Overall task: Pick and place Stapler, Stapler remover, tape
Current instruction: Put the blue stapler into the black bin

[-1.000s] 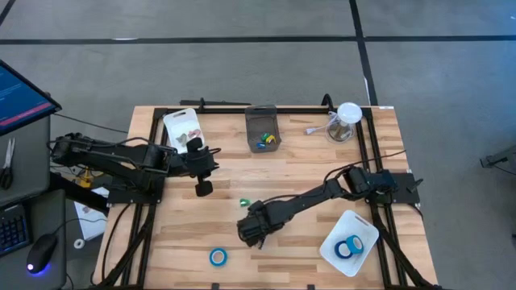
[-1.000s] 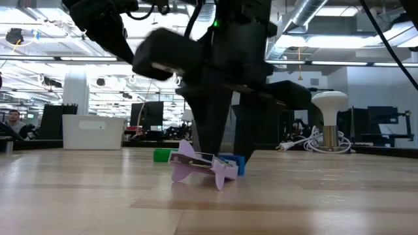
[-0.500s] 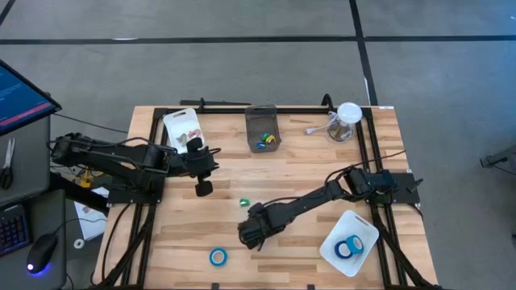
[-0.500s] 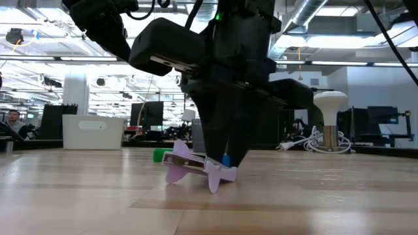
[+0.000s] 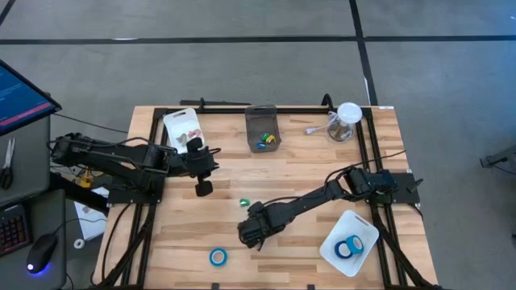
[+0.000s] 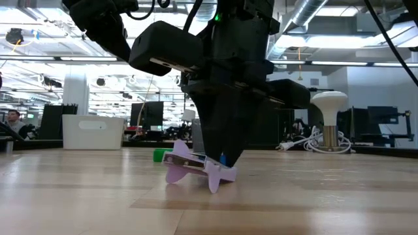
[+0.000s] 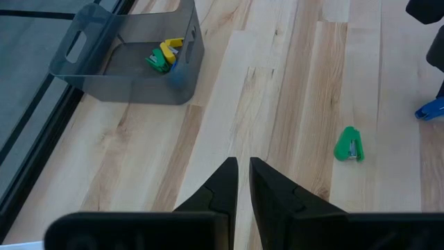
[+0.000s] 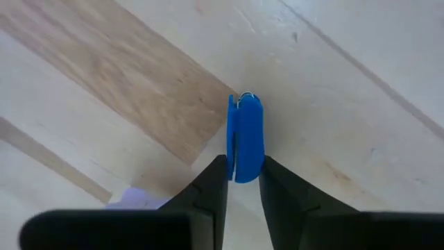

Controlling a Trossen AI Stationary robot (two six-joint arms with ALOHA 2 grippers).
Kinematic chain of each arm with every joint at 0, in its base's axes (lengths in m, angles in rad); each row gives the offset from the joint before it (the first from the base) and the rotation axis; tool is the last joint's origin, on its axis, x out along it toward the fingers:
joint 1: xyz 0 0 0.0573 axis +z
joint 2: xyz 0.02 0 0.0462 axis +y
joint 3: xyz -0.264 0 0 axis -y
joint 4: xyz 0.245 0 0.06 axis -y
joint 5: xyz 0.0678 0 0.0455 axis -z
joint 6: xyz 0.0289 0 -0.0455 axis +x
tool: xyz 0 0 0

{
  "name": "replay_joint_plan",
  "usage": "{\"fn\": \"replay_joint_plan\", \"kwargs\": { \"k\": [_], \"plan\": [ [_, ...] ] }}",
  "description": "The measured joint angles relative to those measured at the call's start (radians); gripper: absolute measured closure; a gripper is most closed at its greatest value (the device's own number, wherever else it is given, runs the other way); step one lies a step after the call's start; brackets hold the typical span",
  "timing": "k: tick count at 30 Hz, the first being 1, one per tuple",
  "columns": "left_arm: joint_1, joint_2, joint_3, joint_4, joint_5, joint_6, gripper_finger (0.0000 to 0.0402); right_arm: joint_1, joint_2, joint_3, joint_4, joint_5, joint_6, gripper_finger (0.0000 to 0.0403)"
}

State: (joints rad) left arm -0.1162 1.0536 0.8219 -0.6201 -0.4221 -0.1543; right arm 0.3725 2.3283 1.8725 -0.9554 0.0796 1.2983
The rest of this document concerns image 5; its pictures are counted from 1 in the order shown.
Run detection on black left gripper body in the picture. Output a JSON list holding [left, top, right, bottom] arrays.
[[177, 136, 222, 198]]

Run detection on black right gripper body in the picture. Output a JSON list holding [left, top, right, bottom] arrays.
[[236, 201, 283, 251]]

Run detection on light blue tape roll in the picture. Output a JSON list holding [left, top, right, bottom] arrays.
[[345, 234, 364, 255], [208, 247, 229, 267]]

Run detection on white plastic bin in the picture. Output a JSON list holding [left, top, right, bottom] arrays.
[[318, 209, 381, 278], [162, 107, 206, 155]]

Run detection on grey transparent bin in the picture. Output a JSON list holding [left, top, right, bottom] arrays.
[[244, 104, 282, 154]]

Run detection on white paper sheet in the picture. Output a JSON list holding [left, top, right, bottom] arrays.
[[73, 186, 110, 242]]

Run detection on black diagonal bar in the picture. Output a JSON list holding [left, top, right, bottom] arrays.
[[48, 171, 110, 214]]

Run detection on white bulb table lamp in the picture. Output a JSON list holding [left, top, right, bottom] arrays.
[[325, 101, 364, 145]]

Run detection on grey side desk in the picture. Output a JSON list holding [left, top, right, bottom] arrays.
[[0, 114, 68, 290]]

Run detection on black computer mouse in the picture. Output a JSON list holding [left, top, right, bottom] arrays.
[[26, 232, 59, 276]]

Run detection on computer monitor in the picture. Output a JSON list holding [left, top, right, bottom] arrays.
[[0, 59, 64, 137]]

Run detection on black keyboard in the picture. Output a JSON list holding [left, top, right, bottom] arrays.
[[0, 203, 32, 258]]

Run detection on black table frame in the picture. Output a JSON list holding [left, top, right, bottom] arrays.
[[94, 96, 440, 290]]

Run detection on white power cable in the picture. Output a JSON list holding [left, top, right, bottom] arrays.
[[305, 111, 343, 136]]

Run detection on yellow cable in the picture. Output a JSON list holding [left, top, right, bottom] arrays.
[[78, 164, 110, 189]]

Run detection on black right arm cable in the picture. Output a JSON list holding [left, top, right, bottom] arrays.
[[325, 149, 407, 190]]

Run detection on black handled scissors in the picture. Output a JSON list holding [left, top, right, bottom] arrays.
[[0, 136, 17, 191]]

